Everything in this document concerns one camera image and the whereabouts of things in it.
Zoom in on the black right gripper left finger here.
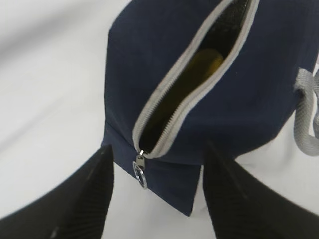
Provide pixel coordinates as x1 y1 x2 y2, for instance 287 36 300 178
0 145 114 239

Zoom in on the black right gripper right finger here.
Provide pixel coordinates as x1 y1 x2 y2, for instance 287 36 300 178
201 140 319 239

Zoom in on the metal zipper pull ring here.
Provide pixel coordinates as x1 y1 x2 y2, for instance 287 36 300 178
133 148 148 191

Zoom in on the navy blue lunch bag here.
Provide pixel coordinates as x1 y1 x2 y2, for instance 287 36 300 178
102 0 319 216

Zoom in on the yellow banana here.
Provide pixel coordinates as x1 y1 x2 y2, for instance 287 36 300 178
185 49 224 82

